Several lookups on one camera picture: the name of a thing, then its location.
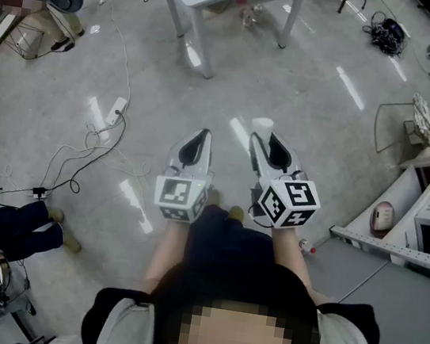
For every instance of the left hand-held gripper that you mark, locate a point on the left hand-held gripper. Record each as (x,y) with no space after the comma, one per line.
(173,195)

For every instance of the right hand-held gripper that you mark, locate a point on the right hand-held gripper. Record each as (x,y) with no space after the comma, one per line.
(290,202)

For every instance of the white towel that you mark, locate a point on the white towel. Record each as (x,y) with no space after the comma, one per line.
(262,127)

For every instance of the person's right forearm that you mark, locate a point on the person's right forearm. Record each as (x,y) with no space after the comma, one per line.
(290,254)

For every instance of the person's left forearm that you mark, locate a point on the person's left forearm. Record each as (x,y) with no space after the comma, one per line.
(167,248)

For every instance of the white shelving unit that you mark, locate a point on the white shelving unit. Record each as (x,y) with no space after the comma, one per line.
(388,247)

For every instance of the person's left beige shoe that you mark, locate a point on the person's left beige shoe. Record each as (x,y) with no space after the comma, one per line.
(213,198)

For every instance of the person's beige shoe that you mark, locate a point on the person's beige shoe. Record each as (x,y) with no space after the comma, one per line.
(213,198)
(237,213)

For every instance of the person's right beige shoe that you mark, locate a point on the person's right beige shoe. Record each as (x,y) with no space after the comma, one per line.
(237,213)

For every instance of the large white power strip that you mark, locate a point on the large white power strip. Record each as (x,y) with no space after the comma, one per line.
(116,106)

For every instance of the person's dark trousers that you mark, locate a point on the person's dark trousers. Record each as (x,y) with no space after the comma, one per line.
(228,241)

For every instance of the clear bottle with red cap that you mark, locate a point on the clear bottle with red cap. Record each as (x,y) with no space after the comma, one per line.
(306,245)

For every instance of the pink round appliance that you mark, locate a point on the pink round appliance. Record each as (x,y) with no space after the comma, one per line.
(382,216)

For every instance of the black power adapter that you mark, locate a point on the black power adapter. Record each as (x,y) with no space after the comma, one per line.
(40,192)

